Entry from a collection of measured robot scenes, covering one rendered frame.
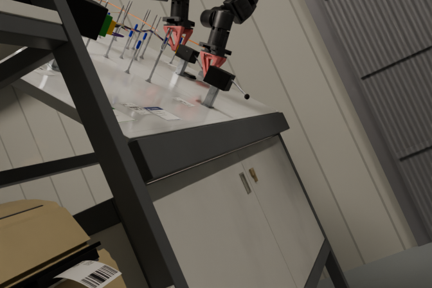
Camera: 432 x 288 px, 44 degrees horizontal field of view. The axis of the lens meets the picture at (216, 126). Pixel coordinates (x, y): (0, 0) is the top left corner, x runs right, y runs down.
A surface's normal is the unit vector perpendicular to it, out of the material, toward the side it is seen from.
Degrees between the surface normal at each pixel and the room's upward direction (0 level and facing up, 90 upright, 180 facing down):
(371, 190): 90
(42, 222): 72
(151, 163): 90
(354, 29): 90
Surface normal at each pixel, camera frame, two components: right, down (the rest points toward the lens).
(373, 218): -0.27, 0.04
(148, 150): 0.86, -0.40
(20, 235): 0.71, -0.67
